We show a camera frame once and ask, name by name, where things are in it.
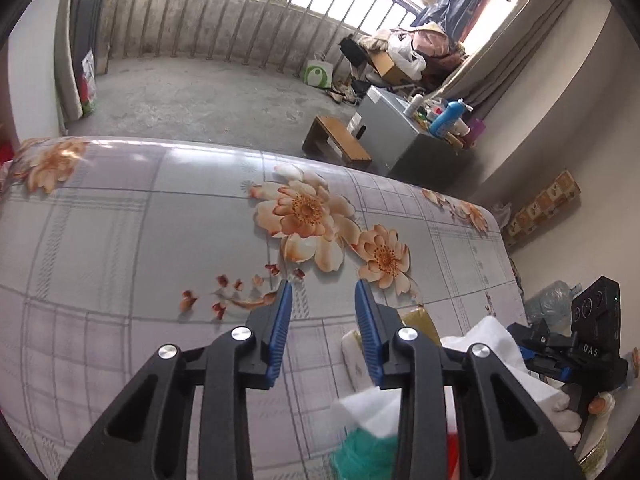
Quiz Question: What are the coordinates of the white paper tissue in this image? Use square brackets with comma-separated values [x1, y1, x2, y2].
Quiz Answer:
[331, 308, 582, 454]

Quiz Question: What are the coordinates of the gold cigarette box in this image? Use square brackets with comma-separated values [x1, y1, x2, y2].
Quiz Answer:
[341, 304, 440, 392]

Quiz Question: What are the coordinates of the person's hand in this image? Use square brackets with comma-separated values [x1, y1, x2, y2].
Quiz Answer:
[587, 346, 640, 416]

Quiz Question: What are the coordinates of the red snack wrapper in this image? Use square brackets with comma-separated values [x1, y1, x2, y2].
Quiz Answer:
[447, 432, 460, 480]

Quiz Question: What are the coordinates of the empty blue water jug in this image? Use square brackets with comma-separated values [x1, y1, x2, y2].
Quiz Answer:
[524, 281, 584, 334]

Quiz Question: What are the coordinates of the patterned rolled mat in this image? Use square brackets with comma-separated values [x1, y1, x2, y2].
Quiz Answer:
[502, 170, 582, 247]

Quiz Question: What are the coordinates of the floral bed sheet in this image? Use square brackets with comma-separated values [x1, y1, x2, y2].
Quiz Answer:
[1, 138, 524, 479]

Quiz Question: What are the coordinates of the purple cup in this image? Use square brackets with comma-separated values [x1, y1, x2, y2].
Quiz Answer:
[463, 118, 486, 148]

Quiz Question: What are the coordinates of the blue detergent bottle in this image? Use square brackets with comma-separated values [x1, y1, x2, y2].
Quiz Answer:
[428, 100, 473, 138]

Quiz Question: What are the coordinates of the grey cabinet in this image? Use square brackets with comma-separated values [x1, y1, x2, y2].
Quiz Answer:
[349, 87, 475, 192]

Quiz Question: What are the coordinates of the beige curtain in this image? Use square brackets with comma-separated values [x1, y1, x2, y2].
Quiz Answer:
[432, 0, 573, 119]

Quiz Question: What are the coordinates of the small wooden stool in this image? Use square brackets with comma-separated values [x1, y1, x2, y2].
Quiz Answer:
[302, 116, 372, 170]

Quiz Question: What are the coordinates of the clutter pile by window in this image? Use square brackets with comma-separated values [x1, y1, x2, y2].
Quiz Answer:
[338, 0, 488, 90]

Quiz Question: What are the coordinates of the green white shopping bag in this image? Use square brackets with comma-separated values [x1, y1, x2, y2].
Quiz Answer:
[302, 52, 333, 90]

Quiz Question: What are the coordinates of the metal balcony railing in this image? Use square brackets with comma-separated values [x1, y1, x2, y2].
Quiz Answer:
[96, 0, 421, 77]

